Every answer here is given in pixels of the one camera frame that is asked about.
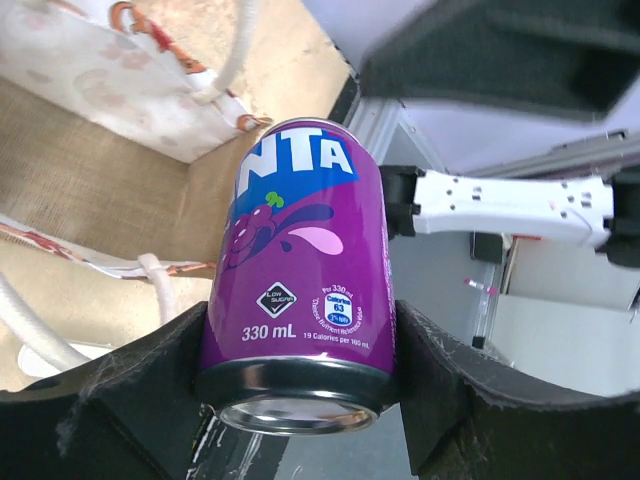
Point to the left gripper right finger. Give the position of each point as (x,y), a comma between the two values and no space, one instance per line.
(469,416)

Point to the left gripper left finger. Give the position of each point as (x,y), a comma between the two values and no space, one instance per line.
(130,414)

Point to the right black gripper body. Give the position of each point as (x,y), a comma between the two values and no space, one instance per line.
(566,59)

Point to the canvas bag with cat print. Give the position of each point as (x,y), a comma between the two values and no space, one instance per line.
(103,116)

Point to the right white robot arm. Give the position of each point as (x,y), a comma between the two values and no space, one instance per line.
(597,212)

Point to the white oblong plastic case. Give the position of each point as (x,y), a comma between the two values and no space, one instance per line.
(35,365)

